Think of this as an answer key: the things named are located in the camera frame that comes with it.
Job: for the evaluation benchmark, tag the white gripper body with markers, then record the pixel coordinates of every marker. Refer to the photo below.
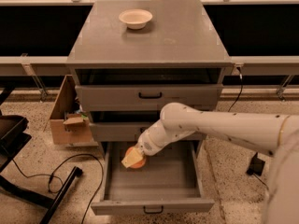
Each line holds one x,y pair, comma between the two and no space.
146,145

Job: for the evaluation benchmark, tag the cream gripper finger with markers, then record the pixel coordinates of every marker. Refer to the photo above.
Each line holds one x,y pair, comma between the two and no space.
134,157

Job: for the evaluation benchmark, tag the orange fruit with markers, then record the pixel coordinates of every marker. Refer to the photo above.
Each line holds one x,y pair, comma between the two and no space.
140,163

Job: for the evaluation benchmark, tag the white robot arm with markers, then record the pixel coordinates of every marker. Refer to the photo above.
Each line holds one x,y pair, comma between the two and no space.
273,135

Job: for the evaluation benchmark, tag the grey middle drawer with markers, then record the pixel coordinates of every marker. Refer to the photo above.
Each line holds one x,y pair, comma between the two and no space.
118,131

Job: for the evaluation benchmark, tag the grey drawer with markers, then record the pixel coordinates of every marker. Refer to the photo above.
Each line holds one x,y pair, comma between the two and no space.
169,182
145,97
118,131

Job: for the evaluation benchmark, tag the grey bottom drawer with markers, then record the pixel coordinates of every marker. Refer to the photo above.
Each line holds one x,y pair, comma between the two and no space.
169,182

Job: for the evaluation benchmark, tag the grey top drawer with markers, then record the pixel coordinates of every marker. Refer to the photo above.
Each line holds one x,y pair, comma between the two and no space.
145,97

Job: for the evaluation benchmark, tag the grey drawer cabinet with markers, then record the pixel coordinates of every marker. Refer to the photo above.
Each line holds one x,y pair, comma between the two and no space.
179,46

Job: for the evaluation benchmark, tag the cardboard box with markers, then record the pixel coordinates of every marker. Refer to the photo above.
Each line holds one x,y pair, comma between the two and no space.
67,127

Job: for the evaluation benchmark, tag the black power adapter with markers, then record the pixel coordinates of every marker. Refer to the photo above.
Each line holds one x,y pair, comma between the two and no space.
256,166

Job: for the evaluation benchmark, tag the white paper bowl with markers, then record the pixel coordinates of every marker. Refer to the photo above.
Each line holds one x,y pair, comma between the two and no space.
135,19

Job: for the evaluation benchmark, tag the black metal stand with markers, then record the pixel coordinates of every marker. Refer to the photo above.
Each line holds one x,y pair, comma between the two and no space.
40,166

